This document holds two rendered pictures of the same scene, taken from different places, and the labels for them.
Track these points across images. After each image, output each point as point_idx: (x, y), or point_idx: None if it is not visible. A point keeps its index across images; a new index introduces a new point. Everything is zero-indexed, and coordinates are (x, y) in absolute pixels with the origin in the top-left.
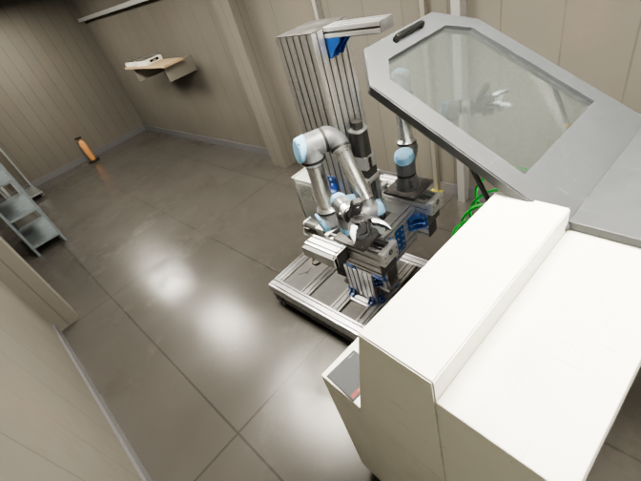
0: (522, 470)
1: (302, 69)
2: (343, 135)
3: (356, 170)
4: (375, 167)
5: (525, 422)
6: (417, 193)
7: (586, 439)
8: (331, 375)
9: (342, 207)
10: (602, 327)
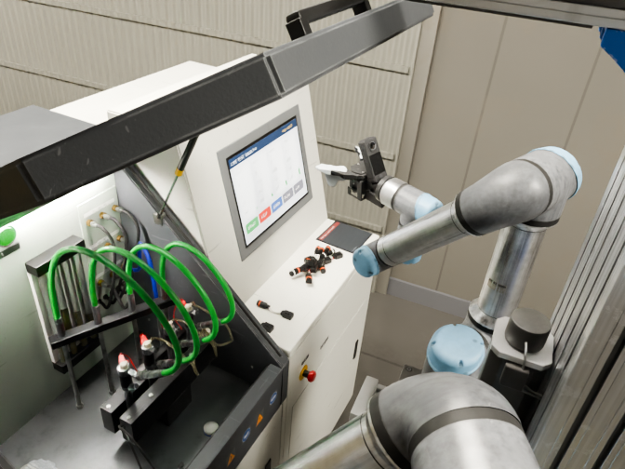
0: None
1: None
2: (475, 194)
3: (419, 218)
4: None
5: (202, 71)
6: None
7: (174, 68)
8: (367, 234)
9: (402, 180)
10: (135, 91)
